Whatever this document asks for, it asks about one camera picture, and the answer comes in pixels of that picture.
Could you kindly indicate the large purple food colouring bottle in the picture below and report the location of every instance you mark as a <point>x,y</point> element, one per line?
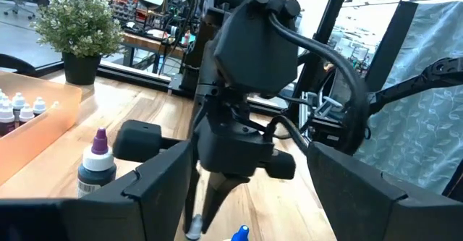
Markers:
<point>97,157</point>

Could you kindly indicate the wooden workbench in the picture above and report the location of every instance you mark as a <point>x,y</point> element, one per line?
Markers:
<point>144,43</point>

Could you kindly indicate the orange translucent plastic bin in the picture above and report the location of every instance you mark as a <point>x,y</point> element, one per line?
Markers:
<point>43,143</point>

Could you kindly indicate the bushy green plant black pot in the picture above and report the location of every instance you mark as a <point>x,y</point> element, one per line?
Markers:
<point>81,69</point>

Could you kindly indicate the black curved bar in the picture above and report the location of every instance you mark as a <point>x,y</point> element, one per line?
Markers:
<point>16,63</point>

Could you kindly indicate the black upright panel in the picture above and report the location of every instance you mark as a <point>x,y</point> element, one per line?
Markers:
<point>394,34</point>

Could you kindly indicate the shelf with red bins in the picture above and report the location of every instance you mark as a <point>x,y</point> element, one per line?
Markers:
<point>123,2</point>

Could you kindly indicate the silver aluminium bracket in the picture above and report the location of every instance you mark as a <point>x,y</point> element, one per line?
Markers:
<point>303,103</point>

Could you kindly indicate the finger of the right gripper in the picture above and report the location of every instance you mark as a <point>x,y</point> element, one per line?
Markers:
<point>217,201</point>
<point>191,197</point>

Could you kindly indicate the teal leaf-pattern curtain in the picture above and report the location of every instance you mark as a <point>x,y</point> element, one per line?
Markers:
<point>434,132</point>

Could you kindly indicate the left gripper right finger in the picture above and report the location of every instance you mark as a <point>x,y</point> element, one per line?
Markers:
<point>361,205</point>

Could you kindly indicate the black right wrist camera housing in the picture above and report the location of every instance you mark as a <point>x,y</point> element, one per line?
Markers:
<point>253,53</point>

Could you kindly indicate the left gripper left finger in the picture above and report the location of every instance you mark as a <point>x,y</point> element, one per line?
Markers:
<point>159,197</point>

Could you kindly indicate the large blue food colouring bottle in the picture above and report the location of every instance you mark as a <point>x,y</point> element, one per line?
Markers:
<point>240,233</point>

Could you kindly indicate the office chair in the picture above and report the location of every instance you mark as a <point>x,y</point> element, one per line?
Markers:
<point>18,8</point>

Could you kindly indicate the small orange-red dropper bottle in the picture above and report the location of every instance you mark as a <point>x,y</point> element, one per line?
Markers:
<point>5,116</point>

